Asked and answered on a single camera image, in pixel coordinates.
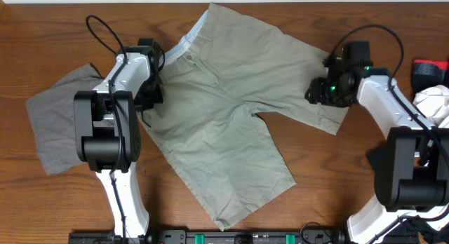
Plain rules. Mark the khaki shorts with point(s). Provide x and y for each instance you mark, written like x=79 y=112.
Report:
x=229 y=68

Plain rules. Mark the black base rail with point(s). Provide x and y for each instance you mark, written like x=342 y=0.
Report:
x=308 y=235

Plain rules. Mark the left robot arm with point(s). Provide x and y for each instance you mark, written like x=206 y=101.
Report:
x=108 y=136

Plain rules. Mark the white shirt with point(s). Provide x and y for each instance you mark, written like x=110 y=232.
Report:
x=433 y=103

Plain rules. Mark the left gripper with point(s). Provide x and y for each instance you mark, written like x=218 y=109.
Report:
x=158 y=99

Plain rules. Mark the folded grey shorts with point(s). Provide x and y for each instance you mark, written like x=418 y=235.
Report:
x=51 y=113

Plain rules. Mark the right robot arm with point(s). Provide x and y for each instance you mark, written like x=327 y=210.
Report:
x=411 y=180

